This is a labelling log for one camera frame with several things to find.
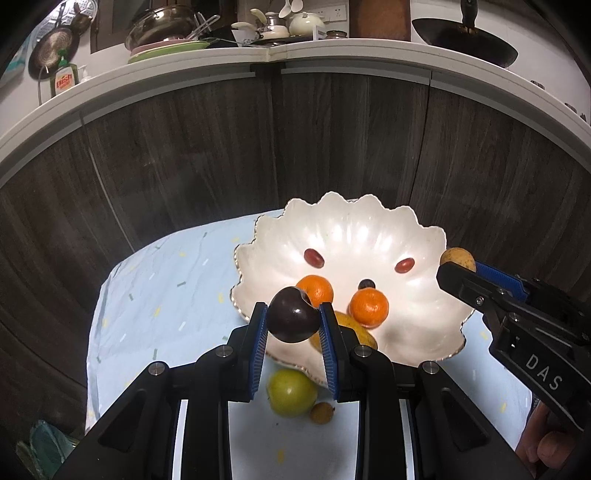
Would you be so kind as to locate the perforated metal steamer plate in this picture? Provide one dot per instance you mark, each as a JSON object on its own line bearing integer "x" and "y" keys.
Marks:
{"x": 78, "y": 11}

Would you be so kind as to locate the dark wood kitchen cabinet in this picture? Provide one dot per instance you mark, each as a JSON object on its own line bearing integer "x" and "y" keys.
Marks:
{"x": 231, "y": 152}

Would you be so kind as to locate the person's right hand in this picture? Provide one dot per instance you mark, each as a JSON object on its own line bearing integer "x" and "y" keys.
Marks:
{"x": 549, "y": 450}

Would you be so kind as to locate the green plastic bag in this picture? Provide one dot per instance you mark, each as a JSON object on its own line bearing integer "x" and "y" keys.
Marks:
{"x": 41, "y": 445}

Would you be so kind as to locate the pink plate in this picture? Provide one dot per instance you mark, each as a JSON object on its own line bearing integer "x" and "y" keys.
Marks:
{"x": 152, "y": 45}

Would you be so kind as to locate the dark blueberry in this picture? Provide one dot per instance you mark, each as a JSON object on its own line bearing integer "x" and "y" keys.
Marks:
{"x": 367, "y": 284}

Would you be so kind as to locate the small glass jar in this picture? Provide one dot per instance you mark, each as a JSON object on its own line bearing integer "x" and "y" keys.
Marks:
{"x": 336, "y": 33}

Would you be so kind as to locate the red grape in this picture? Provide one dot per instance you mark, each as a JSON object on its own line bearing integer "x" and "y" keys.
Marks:
{"x": 405, "y": 264}
{"x": 314, "y": 257}

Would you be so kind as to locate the green dish soap bottle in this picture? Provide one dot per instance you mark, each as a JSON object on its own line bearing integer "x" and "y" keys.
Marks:
{"x": 63, "y": 81}

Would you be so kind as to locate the white spoons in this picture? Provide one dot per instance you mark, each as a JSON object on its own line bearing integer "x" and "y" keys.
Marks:
{"x": 291, "y": 5}

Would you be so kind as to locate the white wall socket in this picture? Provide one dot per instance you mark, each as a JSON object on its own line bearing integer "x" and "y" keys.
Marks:
{"x": 334, "y": 14}

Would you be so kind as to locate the wooden cutting board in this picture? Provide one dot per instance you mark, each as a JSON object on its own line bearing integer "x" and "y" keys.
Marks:
{"x": 378, "y": 18}

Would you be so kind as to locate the orange tangerine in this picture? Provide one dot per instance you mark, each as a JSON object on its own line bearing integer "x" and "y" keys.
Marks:
{"x": 368, "y": 307}
{"x": 321, "y": 290}

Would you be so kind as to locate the cream kettle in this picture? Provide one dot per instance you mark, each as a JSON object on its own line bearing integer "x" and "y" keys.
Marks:
{"x": 305, "y": 22}

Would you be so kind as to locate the yellow round fruit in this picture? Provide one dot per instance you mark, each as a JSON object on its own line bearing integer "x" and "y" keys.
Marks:
{"x": 459, "y": 258}

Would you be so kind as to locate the teal wall packet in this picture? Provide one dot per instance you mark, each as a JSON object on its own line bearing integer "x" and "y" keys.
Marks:
{"x": 11, "y": 60}

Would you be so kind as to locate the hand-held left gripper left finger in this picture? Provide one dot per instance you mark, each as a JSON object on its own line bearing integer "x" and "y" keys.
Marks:
{"x": 258, "y": 350}

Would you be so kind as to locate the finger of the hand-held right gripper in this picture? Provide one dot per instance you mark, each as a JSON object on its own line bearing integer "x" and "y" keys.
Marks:
{"x": 466, "y": 286}
{"x": 501, "y": 278}

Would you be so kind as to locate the white pump bottle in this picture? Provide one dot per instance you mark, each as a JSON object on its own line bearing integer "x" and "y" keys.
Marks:
{"x": 85, "y": 74}

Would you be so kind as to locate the small white box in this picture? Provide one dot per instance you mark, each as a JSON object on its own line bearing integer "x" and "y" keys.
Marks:
{"x": 318, "y": 32}

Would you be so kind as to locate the yellow mango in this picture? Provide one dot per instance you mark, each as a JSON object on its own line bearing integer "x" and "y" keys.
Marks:
{"x": 362, "y": 334}

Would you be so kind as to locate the hanging black frying pan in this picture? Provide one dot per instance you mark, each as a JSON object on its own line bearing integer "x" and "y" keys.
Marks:
{"x": 50, "y": 50}

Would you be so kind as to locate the dark purple plum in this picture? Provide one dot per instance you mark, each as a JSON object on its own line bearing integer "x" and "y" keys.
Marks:
{"x": 293, "y": 318}

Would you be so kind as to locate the white shell-shaped bowl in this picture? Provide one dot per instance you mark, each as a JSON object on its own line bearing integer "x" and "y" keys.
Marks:
{"x": 369, "y": 230}

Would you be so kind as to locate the brown longan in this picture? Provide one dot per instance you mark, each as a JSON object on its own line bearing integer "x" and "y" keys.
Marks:
{"x": 322, "y": 412}

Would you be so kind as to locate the light blue tablecloth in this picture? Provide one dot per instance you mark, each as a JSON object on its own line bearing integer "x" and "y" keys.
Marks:
{"x": 175, "y": 300}

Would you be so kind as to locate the cream enamel pot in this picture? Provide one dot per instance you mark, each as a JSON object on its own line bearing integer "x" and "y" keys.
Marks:
{"x": 272, "y": 28}

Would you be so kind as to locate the green plate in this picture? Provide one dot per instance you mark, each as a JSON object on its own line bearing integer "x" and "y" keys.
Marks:
{"x": 166, "y": 51}

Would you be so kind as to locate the green apple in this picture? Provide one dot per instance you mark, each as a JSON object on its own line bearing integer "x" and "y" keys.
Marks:
{"x": 292, "y": 392}

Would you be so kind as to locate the large black wok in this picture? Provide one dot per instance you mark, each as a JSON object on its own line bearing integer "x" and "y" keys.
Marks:
{"x": 464, "y": 41}

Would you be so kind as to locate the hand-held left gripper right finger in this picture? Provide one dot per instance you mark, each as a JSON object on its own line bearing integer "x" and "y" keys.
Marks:
{"x": 330, "y": 355}

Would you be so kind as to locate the black tray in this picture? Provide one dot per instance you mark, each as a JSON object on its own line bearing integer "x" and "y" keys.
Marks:
{"x": 221, "y": 38}

